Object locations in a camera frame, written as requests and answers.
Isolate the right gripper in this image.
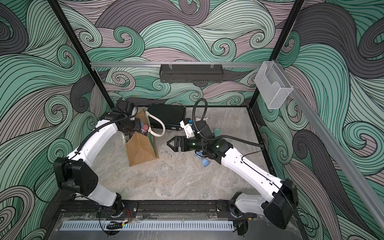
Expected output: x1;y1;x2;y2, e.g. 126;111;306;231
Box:
168;135;208;153

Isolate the pink hourglass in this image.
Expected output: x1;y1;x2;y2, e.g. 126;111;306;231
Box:
140;125;149;136

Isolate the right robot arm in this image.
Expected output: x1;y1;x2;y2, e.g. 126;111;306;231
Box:
167;98;298;230

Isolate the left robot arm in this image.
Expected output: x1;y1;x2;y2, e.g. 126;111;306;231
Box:
54;99;141;216

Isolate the green hourglass far right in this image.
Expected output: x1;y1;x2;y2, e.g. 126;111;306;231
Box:
214;129;221;137

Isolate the black ribbed case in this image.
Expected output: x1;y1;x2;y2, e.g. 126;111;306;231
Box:
147;104;187;131

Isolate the black wall tray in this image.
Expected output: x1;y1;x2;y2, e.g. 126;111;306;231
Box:
159;65;224;84

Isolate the aluminium wall rail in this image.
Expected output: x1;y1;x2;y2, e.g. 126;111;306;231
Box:
90;61;263;69

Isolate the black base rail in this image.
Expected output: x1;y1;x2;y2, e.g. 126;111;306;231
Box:
62;199;298;214

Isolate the clear plastic wall box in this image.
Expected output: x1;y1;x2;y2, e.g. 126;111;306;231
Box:
255;61;293;110

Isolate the white slotted cable duct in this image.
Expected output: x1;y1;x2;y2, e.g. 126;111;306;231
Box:
59;221;235;231

